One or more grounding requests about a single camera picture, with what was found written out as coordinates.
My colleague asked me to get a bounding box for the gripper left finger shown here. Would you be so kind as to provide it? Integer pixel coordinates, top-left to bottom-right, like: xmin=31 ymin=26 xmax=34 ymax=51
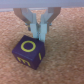
xmin=13 ymin=7 xmax=40 ymax=41

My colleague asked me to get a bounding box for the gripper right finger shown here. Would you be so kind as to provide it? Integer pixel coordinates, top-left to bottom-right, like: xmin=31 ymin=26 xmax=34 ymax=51
xmin=38 ymin=6 xmax=62 ymax=41

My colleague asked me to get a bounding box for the purple block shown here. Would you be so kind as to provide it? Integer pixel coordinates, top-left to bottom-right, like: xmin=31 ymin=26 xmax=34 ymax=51
xmin=11 ymin=36 xmax=47 ymax=70

